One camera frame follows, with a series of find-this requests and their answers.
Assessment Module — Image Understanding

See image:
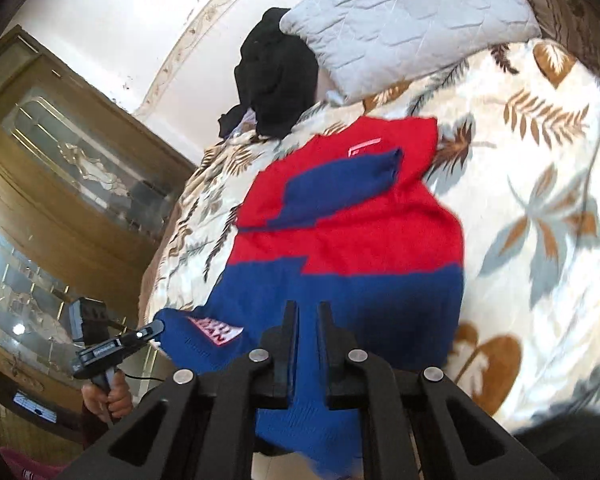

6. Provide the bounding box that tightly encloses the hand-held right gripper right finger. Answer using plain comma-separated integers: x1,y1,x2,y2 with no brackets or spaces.
317,302,561,480

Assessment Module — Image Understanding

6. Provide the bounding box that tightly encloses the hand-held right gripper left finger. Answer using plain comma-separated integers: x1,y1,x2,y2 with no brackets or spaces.
80,301,301,480

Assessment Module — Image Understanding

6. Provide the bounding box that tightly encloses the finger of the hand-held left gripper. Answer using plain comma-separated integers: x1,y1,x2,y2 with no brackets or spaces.
130,322,165,347

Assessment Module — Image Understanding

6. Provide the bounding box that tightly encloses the red and blue knitted sweater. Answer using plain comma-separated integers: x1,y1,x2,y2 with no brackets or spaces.
155,116,466,478

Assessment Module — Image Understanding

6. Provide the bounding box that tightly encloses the person's left hand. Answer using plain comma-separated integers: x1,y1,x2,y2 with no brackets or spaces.
81,371,133,428

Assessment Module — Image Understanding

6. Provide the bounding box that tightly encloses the pink object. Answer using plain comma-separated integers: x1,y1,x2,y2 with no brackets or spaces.
0,444,58,480

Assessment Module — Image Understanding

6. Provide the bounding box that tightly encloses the wooden cabinet with glass doors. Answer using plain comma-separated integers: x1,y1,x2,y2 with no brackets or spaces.
0,27,197,461

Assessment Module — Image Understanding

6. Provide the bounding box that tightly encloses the pale purple cloth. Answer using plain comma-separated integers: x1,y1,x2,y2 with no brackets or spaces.
235,107,258,133

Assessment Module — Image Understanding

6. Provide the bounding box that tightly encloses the leaf print blanket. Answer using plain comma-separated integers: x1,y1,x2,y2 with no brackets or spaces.
139,40,600,431

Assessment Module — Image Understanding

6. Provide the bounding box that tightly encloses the dark cloth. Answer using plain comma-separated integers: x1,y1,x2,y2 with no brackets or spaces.
510,407,600,480

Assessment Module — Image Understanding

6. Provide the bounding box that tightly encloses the black garment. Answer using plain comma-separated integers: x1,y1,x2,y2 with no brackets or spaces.
217,7,321,141

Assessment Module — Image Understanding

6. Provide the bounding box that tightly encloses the grey quilted pillow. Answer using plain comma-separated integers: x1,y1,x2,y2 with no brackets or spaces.
279,0,543,106

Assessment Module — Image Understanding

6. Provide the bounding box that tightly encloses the striped floral cushion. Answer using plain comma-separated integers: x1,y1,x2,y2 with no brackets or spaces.
485,0,600,91

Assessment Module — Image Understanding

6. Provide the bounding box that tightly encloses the thin black cable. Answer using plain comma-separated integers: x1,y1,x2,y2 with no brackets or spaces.
124,371,177,387

